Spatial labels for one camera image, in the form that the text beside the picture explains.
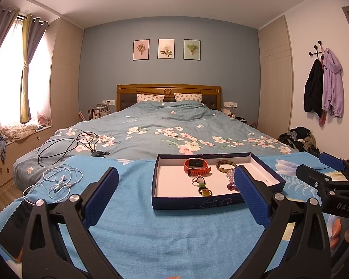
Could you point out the beige wardrobe by coat hooks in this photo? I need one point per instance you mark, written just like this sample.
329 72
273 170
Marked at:
274 87

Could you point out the purple jacket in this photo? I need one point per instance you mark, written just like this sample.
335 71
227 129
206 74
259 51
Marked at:
333 87

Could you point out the crumpled clothes on window seat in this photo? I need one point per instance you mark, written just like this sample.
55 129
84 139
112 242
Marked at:
17 131

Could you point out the black jacket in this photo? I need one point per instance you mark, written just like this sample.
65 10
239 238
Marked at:
312 93

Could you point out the amber bangle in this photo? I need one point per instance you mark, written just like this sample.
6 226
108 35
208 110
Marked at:
221 168

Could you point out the dark blue shallow box tray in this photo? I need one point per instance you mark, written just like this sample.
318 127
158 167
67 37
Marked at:
174 183

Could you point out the black smartphone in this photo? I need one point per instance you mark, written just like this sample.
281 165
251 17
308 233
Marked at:
13 229

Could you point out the beige wardrobe by window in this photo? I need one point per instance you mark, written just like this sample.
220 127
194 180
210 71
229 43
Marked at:
65 87

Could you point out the light blue printed blanket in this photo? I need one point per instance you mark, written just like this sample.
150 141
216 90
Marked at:
151 238

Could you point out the maroon garment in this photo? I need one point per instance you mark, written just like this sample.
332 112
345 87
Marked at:
322 119

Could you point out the cluttered bedside items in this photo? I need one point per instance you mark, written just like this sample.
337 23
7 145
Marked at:
99 112

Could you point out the orange smartwatch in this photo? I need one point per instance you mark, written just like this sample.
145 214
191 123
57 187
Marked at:
195 162

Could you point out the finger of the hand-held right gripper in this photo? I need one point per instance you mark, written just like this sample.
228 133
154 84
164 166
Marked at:
334 161
314 177

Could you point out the white patterned pillow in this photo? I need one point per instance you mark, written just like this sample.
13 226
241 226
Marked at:
188 97
150 98

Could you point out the small pink fan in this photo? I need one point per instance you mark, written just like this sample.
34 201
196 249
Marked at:
42 120

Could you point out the yellow and grey curtain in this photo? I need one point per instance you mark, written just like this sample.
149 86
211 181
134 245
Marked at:
26 93

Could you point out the dark clothes pile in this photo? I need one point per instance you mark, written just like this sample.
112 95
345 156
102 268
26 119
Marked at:
299 139

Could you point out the wooden bed headboard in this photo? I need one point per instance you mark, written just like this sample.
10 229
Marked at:
126 96

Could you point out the blue floral duvet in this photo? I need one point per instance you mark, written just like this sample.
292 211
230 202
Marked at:
163 119

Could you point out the black wall coat hooks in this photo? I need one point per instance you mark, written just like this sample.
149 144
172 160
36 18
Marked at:
316 53

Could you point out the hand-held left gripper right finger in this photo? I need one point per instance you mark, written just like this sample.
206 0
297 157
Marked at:
248 193

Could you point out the white framed flower picture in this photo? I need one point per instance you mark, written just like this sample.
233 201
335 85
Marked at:
166 48

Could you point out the white wall outlet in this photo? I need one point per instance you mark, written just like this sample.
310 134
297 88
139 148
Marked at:
230 104
109 102

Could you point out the bedside table with small items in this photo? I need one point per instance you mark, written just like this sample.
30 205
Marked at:
238 117

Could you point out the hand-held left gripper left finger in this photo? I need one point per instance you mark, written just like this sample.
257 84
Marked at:
104 191

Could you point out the beige window seat cabinet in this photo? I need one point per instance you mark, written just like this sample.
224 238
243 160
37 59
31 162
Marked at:
23 151

